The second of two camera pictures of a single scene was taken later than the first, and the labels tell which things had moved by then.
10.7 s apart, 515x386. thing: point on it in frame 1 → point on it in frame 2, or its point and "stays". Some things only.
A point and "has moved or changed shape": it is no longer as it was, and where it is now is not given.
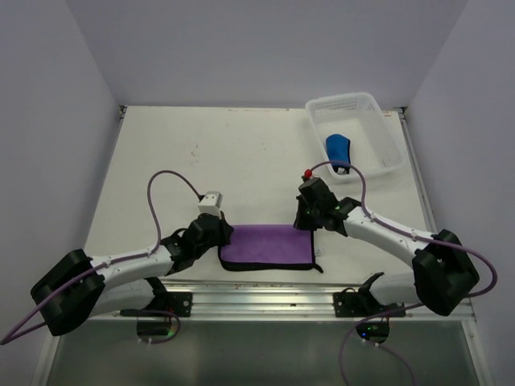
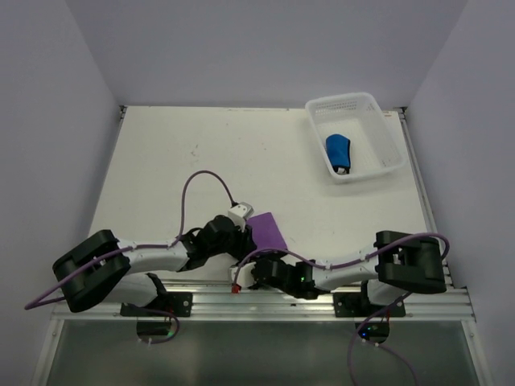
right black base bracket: [363, 305] stays
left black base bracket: [165, 304] stays
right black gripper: [300, 223] → [271, 257]
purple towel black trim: [269, 248] has moved or changed shape
